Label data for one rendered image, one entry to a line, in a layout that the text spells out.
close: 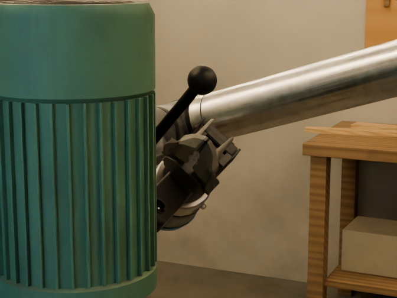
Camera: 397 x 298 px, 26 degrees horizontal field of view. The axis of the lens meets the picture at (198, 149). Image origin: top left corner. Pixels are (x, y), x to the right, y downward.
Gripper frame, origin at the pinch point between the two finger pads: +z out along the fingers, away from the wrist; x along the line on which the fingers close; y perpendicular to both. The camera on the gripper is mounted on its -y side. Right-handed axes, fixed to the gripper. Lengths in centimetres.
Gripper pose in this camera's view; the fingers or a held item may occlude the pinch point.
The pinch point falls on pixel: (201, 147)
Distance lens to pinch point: 110.3
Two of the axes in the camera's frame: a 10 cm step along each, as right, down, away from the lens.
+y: 6.5, -6.7, 3.6
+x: 7.3, 6.8, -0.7
